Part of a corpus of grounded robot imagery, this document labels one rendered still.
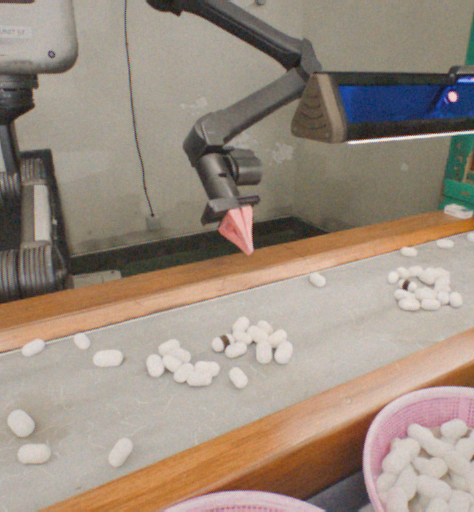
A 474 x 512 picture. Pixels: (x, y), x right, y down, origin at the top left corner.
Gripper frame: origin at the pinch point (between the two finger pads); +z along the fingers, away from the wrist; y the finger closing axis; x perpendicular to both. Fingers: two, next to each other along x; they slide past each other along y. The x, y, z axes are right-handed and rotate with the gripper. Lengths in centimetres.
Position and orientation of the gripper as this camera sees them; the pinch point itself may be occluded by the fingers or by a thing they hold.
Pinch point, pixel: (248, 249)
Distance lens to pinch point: 73.7
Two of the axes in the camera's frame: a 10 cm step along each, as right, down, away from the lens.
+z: 3.8, 8.5, -3.7
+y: 8.8, -2.0, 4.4
